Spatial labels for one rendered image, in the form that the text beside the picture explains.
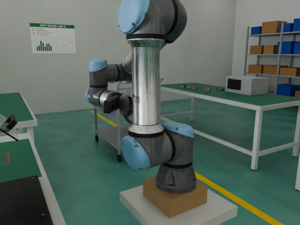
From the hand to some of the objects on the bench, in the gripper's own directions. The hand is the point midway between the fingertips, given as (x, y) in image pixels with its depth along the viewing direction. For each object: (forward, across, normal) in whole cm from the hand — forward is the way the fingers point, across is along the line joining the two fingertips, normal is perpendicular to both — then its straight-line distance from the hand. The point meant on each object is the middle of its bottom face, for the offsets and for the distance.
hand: (147, 110), depth 90 cm
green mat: (-92, +40, +49) cm, 112 cm away
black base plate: (-24, +38, +50) cm, 67 cm away
